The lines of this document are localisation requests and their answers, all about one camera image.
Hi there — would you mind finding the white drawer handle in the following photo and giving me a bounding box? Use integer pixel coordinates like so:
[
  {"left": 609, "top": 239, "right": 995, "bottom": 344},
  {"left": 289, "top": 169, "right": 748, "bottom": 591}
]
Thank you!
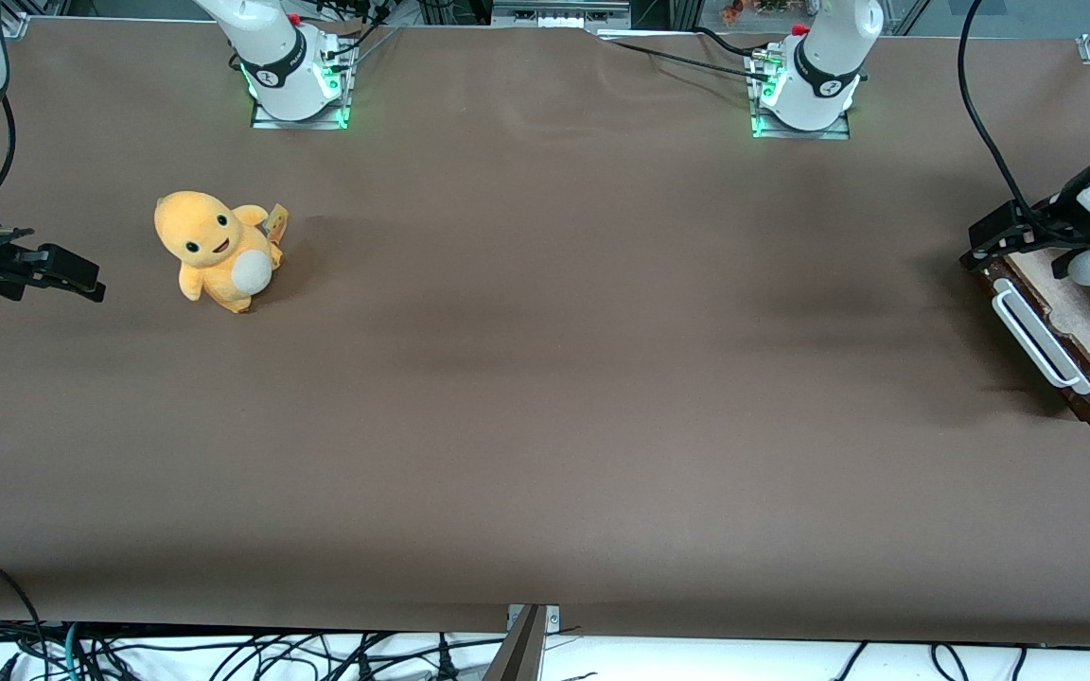
[{"left": 991, "top": 277, "right": 1090, "bottom": 395}]

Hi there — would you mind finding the dark brown wooden drawer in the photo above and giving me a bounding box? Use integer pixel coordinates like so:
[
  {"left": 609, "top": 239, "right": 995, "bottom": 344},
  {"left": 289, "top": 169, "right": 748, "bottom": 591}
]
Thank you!
[{"left": 959, "top": 248, "right": 1090, "bottom": 428}]

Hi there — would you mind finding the yellow plush toy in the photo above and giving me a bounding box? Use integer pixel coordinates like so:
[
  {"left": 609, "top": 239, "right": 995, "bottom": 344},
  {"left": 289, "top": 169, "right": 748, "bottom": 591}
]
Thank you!
[{"left": 153, "top": 190, "right": 290, "bottom": 315}]

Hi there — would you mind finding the grey equipment box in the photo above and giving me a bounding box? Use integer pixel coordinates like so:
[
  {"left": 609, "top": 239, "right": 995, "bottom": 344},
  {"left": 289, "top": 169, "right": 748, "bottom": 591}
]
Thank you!
[{"left": 491, "top": 0, "right": 633, "bottom": 31}]

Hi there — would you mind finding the white shelf board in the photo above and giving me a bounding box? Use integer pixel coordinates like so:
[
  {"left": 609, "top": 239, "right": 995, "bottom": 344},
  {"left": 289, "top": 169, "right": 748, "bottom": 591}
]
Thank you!
[{"left": 0, "top": 632, "right": 1090, "bottom": 681}]

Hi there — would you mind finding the grey slanted beam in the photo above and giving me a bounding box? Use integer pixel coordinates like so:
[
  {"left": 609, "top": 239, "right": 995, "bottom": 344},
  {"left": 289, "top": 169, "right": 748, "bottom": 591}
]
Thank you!
[{"left": 482, "top": 605, "right": 548, "bottom": 681}]

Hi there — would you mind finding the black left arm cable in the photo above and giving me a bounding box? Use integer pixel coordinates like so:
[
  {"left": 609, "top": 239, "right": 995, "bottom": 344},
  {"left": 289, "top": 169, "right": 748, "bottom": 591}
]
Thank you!
[{"left": 958, "top": 0, "right": 1076, "bottom": 249}]

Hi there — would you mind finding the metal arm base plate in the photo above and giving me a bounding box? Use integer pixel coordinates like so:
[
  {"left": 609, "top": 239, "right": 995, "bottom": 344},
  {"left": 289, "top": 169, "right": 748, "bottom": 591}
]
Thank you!
[
  {"left": 250, "top": 90, "right": 354, "bottom": 131},
  {"left": 750, "top": 112, "right": 852, "bottom": 142}
]

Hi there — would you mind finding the short black table cable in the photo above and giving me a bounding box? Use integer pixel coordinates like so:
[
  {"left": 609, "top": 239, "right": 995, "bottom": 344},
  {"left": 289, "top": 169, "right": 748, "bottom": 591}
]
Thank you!
[{"left": 694, "top": 26, "right": 765, "bottom": 60}]

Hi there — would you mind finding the long black table cable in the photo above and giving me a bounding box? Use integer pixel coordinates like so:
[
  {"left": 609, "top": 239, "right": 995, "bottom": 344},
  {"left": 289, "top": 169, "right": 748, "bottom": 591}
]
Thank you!
[{"left": 599, "top": 36, "right": 778, "bottom": 84}]

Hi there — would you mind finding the metal table edge bracket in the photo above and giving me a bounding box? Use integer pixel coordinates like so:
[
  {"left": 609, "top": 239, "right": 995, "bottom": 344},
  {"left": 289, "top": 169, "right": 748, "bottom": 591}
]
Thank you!
[{"left": 505, "top": 603, "right": 562, "bottom": 633}]

